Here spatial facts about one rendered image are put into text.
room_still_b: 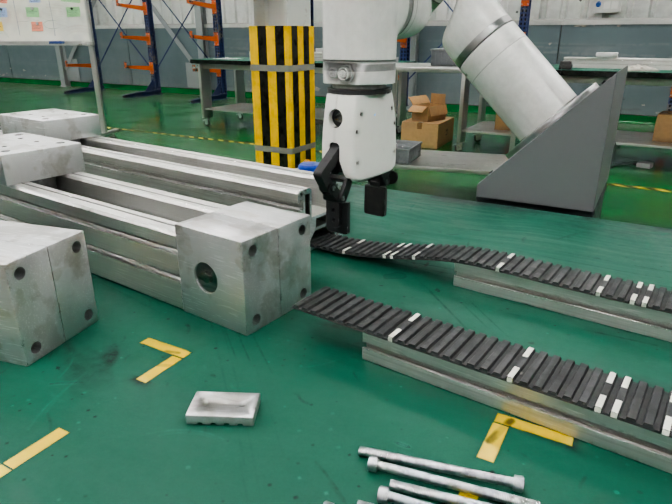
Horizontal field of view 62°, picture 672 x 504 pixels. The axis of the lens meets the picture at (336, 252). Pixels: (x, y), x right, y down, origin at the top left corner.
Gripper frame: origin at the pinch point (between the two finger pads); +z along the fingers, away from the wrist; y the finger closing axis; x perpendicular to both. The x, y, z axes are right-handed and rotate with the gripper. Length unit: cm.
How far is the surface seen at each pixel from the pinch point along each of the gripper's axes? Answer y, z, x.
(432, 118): 458, 57, 214
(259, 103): 233, 23, 235
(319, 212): 0.0, 0.9, 6.0
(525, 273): -2.1, 1.9, -22.3
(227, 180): -5.1, -2.8, 17.8
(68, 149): -15.7, -6.6, 37.5
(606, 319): -2.0, 4.8, -30.6
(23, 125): -6, -6, 70
